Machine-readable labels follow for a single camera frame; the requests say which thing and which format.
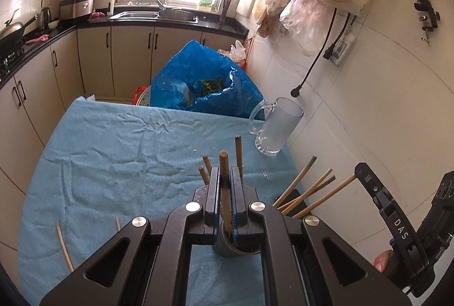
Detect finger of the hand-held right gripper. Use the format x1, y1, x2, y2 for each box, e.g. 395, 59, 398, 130
354, 162, 395, 222

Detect dark grey chopstick holder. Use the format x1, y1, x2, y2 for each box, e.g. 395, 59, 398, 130
193, 183, 314, 259

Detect red round object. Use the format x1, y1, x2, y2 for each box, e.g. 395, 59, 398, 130
131, 86, 148, 107

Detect black gas stove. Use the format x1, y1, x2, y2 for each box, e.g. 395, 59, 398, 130
0, 44, 25, 80

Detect dark chopsticks in counter holder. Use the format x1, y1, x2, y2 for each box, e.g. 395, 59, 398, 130
219, 0, 233, 25

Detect clear glass pitcher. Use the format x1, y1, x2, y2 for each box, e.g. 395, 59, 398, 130
248, 97, 304, 157

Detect black wok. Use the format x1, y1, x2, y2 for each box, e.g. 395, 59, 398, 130
0, 8, 38, 45

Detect steel kitchen sink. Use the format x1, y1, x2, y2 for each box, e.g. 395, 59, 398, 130
108, 10, 199, 24

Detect white wall socket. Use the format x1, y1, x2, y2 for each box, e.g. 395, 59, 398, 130
322, 32, 356, 66

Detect beige lower kitchen cabinets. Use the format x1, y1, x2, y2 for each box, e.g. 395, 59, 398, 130
0, 24, 249, 257

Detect person's right hand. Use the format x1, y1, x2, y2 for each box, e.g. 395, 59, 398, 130
373, 251, 391, 273

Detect black kitchen countertop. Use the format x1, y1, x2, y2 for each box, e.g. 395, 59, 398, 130
0, 16, 249, 87

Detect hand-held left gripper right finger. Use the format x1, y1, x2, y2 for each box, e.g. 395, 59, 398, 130
231, 167, 411, 306

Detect white plastic bag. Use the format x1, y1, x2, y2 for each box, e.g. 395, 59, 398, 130
218, 40, 247, 66

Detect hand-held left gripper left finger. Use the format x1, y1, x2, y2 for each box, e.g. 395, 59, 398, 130
39, 167, 221, 306

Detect stainless steel appliance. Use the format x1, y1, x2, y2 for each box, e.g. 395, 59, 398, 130
58, 0, 95, 22

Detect steel kettle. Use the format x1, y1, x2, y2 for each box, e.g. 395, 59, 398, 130
37, 7, 54, 29

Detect black power cable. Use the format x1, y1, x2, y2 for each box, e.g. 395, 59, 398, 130
290, 7, 340, 98

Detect blue plastic bag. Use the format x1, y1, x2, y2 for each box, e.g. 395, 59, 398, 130
150, 40, 265, 120

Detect blue towel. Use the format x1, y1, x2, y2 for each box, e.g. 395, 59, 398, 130
18, 98, 302, 306

